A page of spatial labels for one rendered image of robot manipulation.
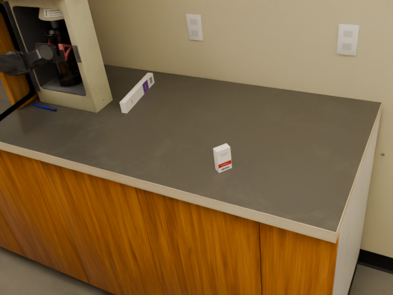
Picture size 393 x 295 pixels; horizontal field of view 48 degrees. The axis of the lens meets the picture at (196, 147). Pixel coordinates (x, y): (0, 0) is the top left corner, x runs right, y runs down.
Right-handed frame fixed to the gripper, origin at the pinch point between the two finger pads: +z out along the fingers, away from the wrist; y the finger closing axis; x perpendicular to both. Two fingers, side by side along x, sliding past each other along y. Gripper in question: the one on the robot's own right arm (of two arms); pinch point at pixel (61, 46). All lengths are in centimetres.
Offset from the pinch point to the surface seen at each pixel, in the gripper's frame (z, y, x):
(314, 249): -39, -112, 41
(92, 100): -7.5, -16.4, 19.0
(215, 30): 32, -55, 1
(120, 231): -32, -37, 62
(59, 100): -6.1, 3.1, 22.0
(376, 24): 28, -118, -4
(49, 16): -7.7, -5.5, -14.4
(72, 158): -36, -26, 28
